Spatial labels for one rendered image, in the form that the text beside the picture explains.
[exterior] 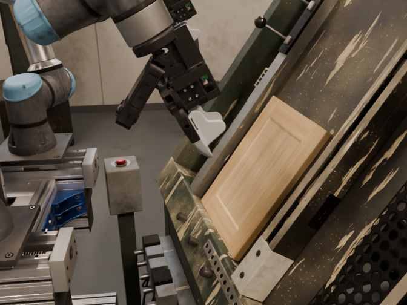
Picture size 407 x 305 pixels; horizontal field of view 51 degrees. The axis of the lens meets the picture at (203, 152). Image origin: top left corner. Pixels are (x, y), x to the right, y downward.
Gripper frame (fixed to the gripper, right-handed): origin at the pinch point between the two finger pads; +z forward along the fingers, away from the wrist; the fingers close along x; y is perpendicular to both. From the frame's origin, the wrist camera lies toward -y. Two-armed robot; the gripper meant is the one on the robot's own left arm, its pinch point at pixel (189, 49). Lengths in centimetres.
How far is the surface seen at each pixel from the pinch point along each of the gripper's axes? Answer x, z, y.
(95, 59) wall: 345, 28, -111
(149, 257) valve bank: -23, 46, -41
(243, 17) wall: 349, 68, 53
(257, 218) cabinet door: -39, 39, -4
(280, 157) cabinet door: -30.1, 30.9, 9.2
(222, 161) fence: -7.5, 35.5, -7.5
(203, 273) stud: -45, 43, -22
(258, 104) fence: -5.2, 24.4, 11.1
